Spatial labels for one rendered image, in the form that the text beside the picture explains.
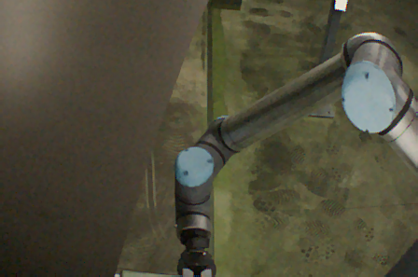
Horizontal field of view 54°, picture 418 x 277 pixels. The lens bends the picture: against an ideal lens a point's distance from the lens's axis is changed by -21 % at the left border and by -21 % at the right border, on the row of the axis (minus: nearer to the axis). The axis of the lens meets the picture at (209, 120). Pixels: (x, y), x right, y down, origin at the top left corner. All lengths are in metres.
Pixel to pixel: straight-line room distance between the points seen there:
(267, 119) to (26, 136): 0.70
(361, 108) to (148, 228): 1.15
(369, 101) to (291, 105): 0.33
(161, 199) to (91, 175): 1.30
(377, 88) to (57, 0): 0.54
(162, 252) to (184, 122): 0.67
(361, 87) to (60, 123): 0.49
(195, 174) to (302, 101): 0.31
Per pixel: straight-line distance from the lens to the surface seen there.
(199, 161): 1.19
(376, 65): 0.81
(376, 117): 0.82
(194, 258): 1.19
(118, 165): 0.57
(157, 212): 1.84
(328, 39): 2.18
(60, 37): 0.46
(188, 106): 2.22
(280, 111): 1.11
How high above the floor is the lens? 1.56
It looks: 44 degrees down
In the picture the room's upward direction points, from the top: 8 degrees clockwise
